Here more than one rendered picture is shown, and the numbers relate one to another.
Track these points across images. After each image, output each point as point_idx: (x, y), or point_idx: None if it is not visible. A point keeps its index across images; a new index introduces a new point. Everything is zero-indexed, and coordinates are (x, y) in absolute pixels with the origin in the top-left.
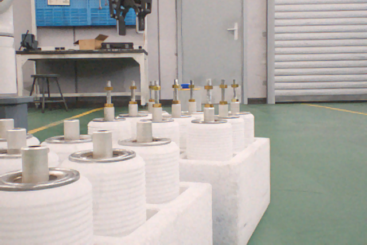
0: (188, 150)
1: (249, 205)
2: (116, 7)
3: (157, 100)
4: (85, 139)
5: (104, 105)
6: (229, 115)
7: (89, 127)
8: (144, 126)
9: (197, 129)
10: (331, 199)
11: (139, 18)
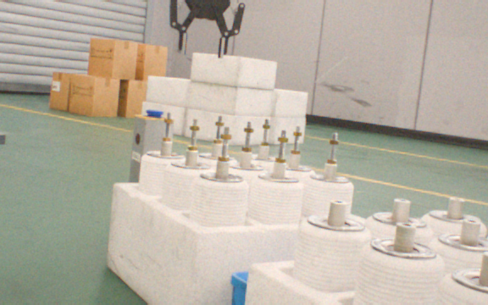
0: (323, 212)
1: None
2: (188, 16)
3: (283, 153)
4: (420, 220)
5: (220, 158)
6: (286, 163)
7: (214, 189)
8: (463, 204)
9: (339, 190)
10: None
11: (225, 40)
